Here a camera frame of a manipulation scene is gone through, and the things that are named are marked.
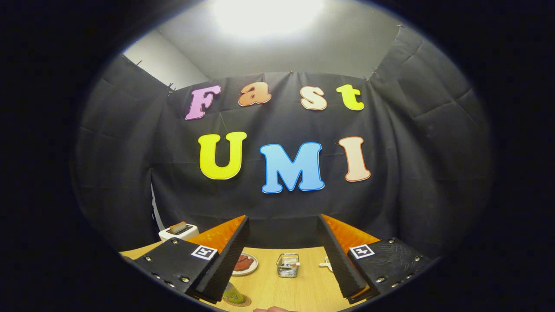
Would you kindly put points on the white toaster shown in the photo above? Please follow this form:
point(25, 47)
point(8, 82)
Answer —
point(190, 232)

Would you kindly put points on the round cork coaster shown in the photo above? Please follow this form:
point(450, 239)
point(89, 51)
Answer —
point(245, 302)

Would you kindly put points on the white divided dish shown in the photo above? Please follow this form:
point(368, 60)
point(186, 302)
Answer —
point(327, 263)

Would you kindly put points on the white round plate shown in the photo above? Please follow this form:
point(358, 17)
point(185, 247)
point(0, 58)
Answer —
point(253, 269)

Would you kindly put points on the brown toast slice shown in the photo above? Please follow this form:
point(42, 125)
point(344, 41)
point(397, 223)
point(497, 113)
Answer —
point(177, 227)

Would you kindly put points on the silver juice bottle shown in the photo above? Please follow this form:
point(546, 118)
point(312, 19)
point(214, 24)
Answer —
point(233, 294)

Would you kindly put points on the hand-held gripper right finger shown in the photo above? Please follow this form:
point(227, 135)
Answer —
point(340, 262)

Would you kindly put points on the red meat slices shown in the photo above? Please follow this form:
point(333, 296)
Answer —
point(243, 263)

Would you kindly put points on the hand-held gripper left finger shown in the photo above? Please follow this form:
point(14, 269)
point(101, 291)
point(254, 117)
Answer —
point(227, 258)

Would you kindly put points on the wooden table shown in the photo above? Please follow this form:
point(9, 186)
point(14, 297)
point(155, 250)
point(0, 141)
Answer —
point(277, 292)

